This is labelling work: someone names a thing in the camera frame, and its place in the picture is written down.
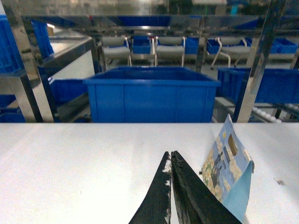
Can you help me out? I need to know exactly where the grey chair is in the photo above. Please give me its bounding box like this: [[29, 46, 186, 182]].
[[102, 36, 132, 66], [154, 36, 186, 67], [210, 37, 250, 70]]

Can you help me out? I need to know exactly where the grey chair left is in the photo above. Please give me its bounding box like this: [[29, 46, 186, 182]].
[[102, 36, 132, 66]]

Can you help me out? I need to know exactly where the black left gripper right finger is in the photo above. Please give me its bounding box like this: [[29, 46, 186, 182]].
[[171, 151, 240, 224]]

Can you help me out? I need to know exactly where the steel rack upright post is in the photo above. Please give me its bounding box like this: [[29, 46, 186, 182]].
[[232, 0, 288, 123]]

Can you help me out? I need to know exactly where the blue crate lower front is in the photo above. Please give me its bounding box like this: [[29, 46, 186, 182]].
[[83, 66, 221, 123]]

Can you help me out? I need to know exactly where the flower gift bag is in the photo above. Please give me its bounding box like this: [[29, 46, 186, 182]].
[[201, 115, 254, 222]]

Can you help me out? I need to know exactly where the grey chair right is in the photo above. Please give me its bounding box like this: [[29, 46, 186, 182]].
[[210, 37, 250, 70]]

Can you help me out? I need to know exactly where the grey chair middle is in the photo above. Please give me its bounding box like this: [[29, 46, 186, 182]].
[[154, 36, 186, 67]]

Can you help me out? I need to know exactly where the blue crate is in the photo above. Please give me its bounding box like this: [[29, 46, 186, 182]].
[[216, 68, 299, 104], [83, 66, 221, 123]]

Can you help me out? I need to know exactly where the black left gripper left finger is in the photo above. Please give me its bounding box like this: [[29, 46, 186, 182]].
[[130, 152, 172, 224]]

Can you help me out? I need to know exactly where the blue crate lower right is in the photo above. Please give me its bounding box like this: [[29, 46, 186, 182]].
[[216, 68, 299, 104]]

